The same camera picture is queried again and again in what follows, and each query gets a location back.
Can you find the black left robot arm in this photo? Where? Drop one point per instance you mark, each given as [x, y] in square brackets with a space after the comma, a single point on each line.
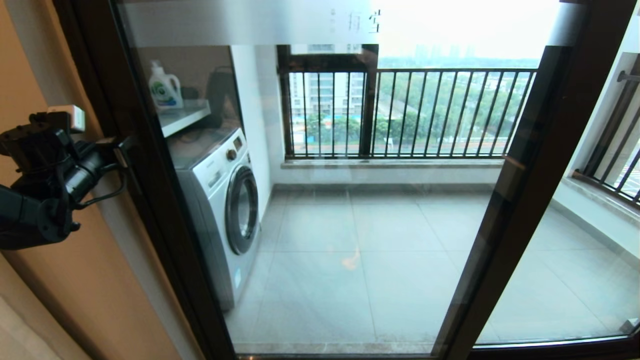
[25, 215]

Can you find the white green detergent bottle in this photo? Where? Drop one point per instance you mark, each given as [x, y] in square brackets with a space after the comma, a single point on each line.
[165, 90]

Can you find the metal wall rod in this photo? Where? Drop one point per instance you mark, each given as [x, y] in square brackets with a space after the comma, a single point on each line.
[627, 77]

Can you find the marble sill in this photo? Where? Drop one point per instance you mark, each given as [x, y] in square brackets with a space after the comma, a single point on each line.
[605, 197]
[390, 163]

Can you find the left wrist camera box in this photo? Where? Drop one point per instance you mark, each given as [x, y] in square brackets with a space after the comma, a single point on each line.
[67, 116]

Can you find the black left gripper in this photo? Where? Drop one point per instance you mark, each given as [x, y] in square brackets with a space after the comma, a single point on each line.
[87, 172]

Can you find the white wall shelf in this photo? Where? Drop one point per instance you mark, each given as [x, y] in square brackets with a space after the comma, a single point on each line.
[187, 116]

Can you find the black balcony railing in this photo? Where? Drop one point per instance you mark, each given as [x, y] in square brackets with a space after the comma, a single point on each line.
[615, 120]
[450, 71]

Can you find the sliding glass door dark frame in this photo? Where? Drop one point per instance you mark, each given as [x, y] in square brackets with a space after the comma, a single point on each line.
[70, 15]

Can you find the dark window frame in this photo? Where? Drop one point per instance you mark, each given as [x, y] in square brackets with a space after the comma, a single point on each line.
[370, 100]

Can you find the white drum washing machine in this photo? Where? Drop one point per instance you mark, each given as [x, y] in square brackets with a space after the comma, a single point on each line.
[220, 200]

